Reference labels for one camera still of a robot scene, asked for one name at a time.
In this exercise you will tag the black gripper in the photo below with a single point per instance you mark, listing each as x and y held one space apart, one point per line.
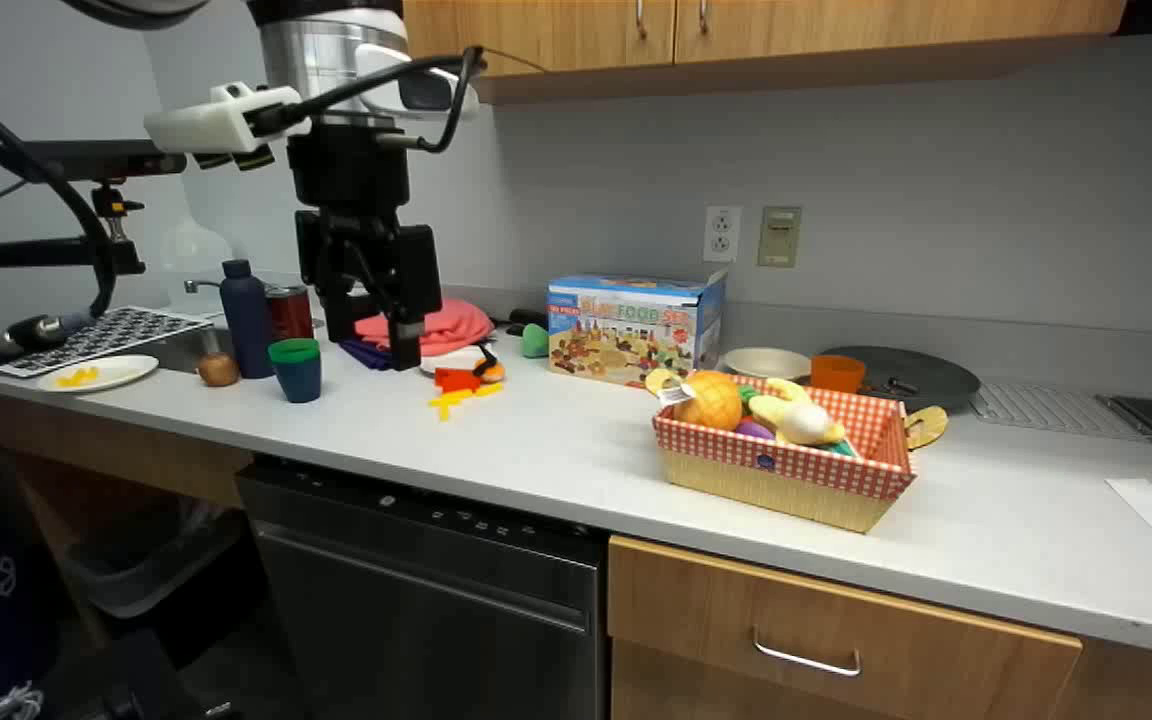
358 172

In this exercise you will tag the orange plush with green leaves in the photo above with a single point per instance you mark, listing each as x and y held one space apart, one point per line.
715 403

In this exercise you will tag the yellow white plush toy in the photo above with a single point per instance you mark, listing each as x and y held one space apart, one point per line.
797 419

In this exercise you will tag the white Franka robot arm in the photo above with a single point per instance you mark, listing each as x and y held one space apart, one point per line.
331 54

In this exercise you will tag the open wooden sink cabinet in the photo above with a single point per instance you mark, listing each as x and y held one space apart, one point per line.
109 453

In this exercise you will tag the dark blue cloth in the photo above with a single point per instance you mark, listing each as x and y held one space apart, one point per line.
360 352

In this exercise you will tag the pink cloth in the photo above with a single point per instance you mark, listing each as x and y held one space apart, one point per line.
449 325

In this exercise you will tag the dark red can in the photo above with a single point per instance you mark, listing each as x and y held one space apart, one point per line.
294 312

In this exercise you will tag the small white plate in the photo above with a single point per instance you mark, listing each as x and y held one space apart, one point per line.
449 359

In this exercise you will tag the green and blue cup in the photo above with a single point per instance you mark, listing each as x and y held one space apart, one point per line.
297 372

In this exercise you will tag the red toy fries holder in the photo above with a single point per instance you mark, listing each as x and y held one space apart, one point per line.
456 377

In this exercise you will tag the yellow toy fry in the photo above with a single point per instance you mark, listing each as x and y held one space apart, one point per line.
486 389
449 406

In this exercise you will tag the black toy piece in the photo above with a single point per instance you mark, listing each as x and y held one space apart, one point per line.
486 352

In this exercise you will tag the blue bottle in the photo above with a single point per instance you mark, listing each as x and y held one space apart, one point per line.
244 325

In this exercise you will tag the small black object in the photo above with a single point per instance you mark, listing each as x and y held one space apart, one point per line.
524 320

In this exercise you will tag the brown toy ball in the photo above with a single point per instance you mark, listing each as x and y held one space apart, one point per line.
216 368

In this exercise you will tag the silver faucet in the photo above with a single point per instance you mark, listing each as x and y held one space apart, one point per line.
202 283

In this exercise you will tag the steel sink basin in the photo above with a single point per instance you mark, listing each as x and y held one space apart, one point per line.
181 348

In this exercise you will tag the grey grid drying mat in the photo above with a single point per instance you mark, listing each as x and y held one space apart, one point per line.
121 331

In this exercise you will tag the white oval plate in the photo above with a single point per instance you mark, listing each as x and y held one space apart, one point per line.
121 368

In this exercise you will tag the blue toy food box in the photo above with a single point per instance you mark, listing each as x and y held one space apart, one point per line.
630 335

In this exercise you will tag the small toy food piece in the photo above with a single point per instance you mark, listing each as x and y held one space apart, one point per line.
663 386

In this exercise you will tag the yellow toy food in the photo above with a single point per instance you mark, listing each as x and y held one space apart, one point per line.
76 377

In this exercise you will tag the black steel dishwasher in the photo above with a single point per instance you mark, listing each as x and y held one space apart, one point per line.
430 626

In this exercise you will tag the black plastic bin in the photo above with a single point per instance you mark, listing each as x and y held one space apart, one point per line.
148 567

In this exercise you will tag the white bowl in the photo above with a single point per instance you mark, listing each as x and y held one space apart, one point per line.
762 363

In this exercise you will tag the purple toy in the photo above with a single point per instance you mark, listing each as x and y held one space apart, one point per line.
752 429

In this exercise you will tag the red checkered woven basket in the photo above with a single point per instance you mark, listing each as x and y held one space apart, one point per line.
789 484

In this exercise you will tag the teal toy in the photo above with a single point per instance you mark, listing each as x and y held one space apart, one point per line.
843 449

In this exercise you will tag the wooden upper cabinet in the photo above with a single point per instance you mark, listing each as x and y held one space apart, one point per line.
789 26

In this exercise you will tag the black round pan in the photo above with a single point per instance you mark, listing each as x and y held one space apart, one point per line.
922 382

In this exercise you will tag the yellow round toy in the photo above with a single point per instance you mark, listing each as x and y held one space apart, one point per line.
929 425

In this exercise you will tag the wooden base cabinet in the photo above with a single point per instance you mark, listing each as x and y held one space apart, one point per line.
1139 686

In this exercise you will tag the black stereo camera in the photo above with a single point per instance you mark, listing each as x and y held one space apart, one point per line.
83 162

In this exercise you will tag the white wall outlet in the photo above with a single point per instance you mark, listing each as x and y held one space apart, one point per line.
723 233

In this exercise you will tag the beige switch plate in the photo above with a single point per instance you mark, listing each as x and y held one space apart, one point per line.
776 239

